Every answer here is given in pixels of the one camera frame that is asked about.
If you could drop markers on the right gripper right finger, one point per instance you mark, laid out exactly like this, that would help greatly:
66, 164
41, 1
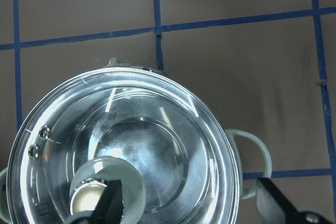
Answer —
272, 205

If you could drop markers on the brown paper table mat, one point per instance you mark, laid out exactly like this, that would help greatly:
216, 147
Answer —
263, 66

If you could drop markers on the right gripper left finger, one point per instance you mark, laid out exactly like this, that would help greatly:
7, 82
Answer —
110, 207

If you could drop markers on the pale green steel pot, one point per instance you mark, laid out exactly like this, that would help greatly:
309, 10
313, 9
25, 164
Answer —
252, 155

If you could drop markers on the glass pot lid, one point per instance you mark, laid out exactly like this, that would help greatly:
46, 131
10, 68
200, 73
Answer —
126, 142

